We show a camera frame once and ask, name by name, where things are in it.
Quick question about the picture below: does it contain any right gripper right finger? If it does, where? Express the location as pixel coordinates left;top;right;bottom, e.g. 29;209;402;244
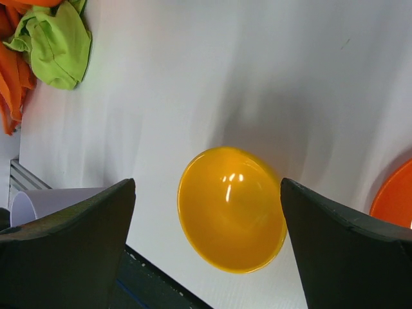
281;178;411;308

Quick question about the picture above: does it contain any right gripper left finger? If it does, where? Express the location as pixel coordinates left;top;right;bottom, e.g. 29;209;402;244
1;179;135;308

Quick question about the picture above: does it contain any orange cloth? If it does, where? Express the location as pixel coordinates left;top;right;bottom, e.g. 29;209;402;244
1;1;61;136

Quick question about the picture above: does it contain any lime green cloth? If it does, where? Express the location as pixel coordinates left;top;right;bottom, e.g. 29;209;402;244
3;1;92;90

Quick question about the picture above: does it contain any lilac cup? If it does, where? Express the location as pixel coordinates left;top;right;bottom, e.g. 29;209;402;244
10;187;105;227

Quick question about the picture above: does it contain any orange bowl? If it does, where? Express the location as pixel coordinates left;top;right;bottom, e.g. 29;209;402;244
369;159;411;229

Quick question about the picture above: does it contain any yellow bowl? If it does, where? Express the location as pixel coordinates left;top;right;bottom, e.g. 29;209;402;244
176;146;287;274

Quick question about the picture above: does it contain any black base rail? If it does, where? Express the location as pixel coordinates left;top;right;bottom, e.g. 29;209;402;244
109;245;211;309

